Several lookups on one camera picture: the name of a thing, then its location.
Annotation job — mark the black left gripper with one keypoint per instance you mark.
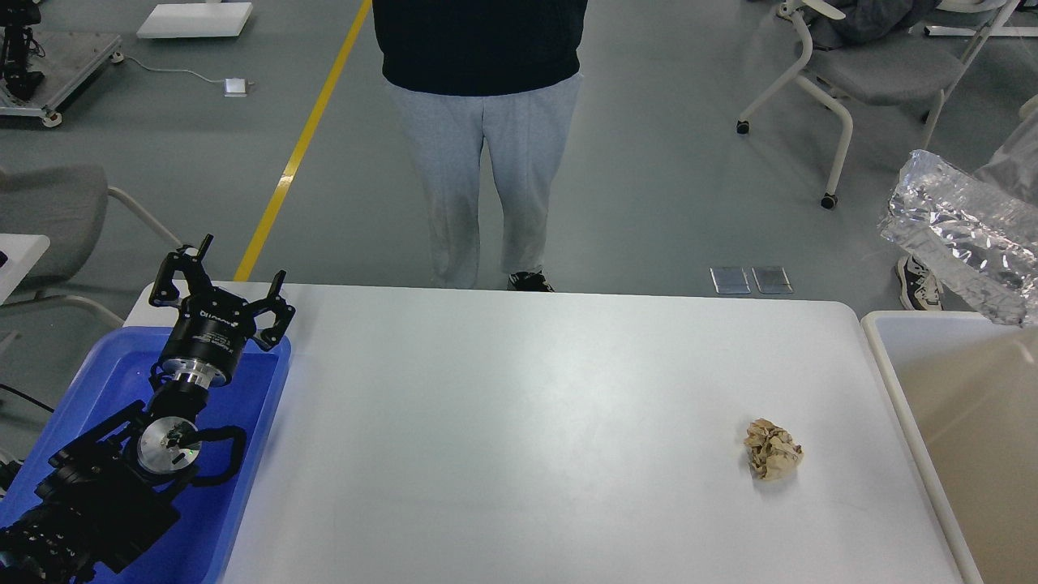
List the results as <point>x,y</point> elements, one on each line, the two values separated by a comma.
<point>206,333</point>

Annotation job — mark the small white power box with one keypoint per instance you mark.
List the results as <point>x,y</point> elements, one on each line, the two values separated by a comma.
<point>235,87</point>

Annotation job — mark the black robot on platform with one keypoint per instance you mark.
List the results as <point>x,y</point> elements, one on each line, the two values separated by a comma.
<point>17,18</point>

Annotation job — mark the grey chair at left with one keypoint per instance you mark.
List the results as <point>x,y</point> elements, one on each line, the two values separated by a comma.
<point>68,205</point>

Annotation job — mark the metal floor plate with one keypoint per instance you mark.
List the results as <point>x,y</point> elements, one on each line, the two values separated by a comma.
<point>772,280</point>
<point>730,280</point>

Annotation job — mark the crumpled brown paper ball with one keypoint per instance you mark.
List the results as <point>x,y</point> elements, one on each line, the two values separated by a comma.
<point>772,453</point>

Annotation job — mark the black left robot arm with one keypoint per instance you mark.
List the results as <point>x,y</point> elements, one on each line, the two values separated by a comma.
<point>110,495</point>

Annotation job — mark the beige plastic bin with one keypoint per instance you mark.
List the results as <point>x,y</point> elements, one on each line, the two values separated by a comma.
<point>965,392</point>

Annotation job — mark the grey white office chair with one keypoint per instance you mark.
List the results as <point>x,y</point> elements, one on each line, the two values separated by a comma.
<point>880,53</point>

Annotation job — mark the white flat board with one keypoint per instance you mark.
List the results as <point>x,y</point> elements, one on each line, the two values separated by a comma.
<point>196,20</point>

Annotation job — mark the left metal floor plate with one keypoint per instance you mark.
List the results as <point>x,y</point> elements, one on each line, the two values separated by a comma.
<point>730,280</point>

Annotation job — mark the aluminium foil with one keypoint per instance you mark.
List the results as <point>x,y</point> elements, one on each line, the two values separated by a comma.
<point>974,237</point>

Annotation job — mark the standing person grey trousers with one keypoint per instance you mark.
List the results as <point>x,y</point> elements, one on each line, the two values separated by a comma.
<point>469,78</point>

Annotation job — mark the right metal floor plate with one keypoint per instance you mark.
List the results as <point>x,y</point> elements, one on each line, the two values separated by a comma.
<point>772,280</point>

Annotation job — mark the person in white trousers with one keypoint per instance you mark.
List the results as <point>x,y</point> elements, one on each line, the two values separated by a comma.
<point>1013,169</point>

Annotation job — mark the grey wheeled platform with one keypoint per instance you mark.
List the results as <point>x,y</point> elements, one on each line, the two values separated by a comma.
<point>70,58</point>

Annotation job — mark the white side table corner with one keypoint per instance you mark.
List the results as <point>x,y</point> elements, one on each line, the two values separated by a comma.
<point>22,253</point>

